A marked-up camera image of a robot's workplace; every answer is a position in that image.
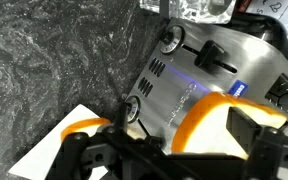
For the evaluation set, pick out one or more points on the bread slices on plate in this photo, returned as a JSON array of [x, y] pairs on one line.
[[47, 150]]

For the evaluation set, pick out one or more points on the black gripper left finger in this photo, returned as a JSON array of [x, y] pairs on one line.
[[67, 156]]

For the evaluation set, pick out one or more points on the toast bread slice orange crust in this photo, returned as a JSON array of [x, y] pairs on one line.
[[204, 133], [80, 125]]

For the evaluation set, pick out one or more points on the stainless steel four-slot toaster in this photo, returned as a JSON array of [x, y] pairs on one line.
[[190, 70]]

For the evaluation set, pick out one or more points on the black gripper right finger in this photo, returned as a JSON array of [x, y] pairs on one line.
[[264, 150]]

